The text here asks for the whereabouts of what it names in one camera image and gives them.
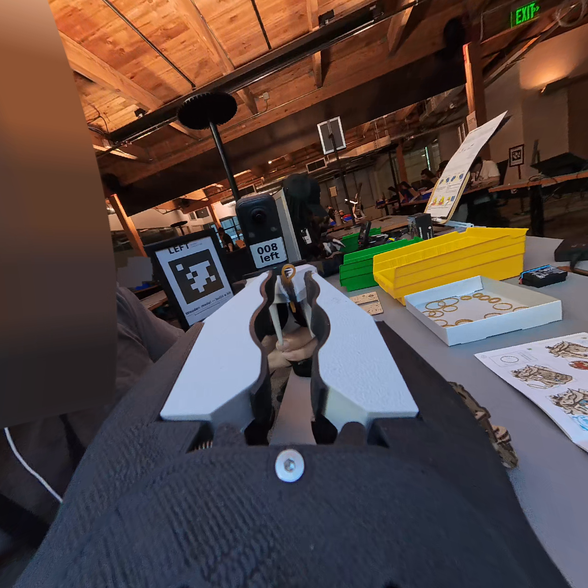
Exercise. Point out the yellow plastic bin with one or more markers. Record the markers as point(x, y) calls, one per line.
point(450, 262)

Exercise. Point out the person's left hand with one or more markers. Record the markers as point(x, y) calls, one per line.
point(298, 351)

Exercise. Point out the background desk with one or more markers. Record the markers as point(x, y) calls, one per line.
point(542, 183)

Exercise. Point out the hanging white panel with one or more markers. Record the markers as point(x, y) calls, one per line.
point(331, 135)

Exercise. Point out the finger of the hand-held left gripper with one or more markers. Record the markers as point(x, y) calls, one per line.
point(299, 287)
point(280, 291)

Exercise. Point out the green exit sign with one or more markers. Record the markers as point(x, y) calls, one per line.
point(524, 13)

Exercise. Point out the black disc on pole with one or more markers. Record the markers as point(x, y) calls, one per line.
point(206, 110)

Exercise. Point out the square marker sign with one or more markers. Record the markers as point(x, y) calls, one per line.
point(516, 156)

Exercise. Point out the person's left forearm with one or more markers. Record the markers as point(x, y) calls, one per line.
point(147, 330)

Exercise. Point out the person's clothed torso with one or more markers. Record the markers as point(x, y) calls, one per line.
point(27, 519)

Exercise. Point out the printed sheet on wooden board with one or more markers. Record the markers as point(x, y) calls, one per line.
point(464, 170)

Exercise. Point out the small black box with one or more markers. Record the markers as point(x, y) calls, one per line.
point(419, 226)

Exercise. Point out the heap of rubber bands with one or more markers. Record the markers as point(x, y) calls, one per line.
point(487, 301)

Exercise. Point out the yellow rubber band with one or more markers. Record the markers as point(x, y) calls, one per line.
point(283, 271)

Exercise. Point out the green plastic bin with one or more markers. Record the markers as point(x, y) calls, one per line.
point(363, 266)

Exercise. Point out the wooden mechanical model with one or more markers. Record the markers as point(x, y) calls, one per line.
point(487, 427)

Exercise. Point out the white cardboard tray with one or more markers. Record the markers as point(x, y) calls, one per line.
point(482, 330)

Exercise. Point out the black blue electronic device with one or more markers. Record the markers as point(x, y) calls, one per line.
point(544, 275)

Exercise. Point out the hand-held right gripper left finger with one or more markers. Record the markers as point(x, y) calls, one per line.
point(216, 363)

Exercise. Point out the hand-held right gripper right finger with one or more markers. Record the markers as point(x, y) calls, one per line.
point(363, 363)

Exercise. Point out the flat wooden parts sheet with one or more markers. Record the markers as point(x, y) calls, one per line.
point(366, 303)

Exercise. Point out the white instruction booklet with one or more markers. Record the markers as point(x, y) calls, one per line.
point(542, 381)

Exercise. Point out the black power adapter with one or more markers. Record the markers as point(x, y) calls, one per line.
point(572, 250)

